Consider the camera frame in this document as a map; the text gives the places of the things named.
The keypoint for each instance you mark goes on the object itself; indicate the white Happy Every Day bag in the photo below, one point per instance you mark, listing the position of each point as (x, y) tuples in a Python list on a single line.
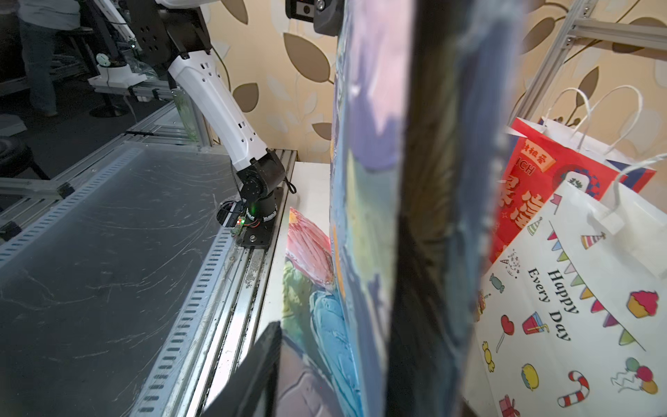
[(573, 313)]

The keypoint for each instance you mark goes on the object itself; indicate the red paper bag front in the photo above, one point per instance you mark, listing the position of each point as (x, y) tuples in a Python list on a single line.
[(545, 155)]

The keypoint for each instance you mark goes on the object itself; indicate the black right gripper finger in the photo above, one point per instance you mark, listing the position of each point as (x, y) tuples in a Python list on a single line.
[(251, 389)]

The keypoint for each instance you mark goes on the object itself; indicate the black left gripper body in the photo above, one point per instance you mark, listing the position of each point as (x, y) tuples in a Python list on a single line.
[(326, 16)]

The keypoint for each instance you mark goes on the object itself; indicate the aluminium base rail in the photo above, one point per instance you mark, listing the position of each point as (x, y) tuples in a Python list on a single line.
[(216, 324)]

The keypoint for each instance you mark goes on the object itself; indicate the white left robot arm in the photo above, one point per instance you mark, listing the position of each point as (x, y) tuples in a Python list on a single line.
[(174, 35)]

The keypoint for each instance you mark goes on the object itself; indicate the floral painted paper bag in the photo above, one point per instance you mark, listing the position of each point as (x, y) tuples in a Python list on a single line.
[(377, 312)]

